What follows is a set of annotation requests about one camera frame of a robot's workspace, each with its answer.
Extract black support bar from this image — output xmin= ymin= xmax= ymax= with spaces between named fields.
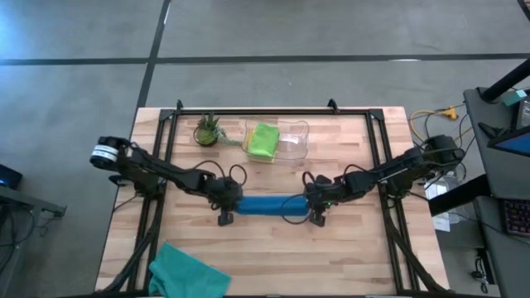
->
xmin=428 ymin=173 xmax=492 ymax=217

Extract teal microfiber towel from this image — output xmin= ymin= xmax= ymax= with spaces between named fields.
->
xmin=147 ymin=242 xmax=233 ymax=298

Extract small teal box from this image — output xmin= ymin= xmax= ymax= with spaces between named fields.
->
xmin=502 ymin=89 xmax=528 ymax=107

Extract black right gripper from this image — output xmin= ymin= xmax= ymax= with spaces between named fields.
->
xmin=304 ymin=175 xmax=356 ymax=228

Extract yellow microfiber towel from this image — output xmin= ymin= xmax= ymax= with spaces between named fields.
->
xmin=243 ymin=127 xmax=277 ymax=164

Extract black aluminium table frame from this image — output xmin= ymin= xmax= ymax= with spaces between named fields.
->
xmin=95 ymin=98 xmax=452 ymax=297

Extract white paper sheet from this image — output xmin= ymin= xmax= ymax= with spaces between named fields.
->
xmin=424 ymin=175 xmax=460 ymax=233

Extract grey metal stand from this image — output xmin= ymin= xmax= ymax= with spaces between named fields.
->
xmin=0 ymin=185 xmax=67 ymax=298

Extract black keyboard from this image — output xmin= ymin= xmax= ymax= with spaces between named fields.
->
xmin=499 ymin=197 xmax=530 ymax=238

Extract clear plastic bin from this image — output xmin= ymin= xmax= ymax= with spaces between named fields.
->
xmin=243 ymin=118 xmax=311 ymax=166

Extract dark electronic device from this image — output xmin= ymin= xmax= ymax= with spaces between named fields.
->
xmin=0 ymin=164 xmax=24 ymax=190

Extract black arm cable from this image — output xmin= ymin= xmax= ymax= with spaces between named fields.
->
xmin=193 ymin=160 xmax=248 ymax=187
xmin=281 ymin=163 xmax=460 ymax=226

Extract grey desk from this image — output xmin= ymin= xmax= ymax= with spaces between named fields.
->
xmin=462 ymin=86 xmax=530 ymax=298

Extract black stand leg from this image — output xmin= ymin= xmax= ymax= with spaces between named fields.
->
xmin=516 ymin=0 xmax=530 ymax=24

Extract yellow cable with plug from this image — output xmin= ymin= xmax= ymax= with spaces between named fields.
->
xmin=408 ymin=105 xmax=473 ymax=144

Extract potted succulent plant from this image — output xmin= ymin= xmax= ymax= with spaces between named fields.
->
xmin=192 ymin=112 xmax=243 ymax=148

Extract green microfiber towel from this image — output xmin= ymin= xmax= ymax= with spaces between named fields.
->
xmin=248 ymin=123 xmax=281 ymax=161

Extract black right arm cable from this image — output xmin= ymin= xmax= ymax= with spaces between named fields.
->
xmin=281 ymin=163 xmax=460 ymax=226

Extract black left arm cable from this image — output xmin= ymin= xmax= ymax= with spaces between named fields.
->
xmin=193 ymin=160 xmax=248 ymax=187

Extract black round pole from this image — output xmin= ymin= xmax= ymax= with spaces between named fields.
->
xmin=479 ymin=57 xmax=530 ymax=103

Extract black floor cables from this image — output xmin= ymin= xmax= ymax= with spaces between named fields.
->
xmin=470 ymin=248 xmax=496 ymax=293

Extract black monitor blue screen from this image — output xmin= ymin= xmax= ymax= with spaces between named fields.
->
xmin=478 ymin=122 xmax=530 ymax=158

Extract blue microfiber towel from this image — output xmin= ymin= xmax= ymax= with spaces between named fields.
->
xmin=234 ymin=195 xmax=311 ymax=218

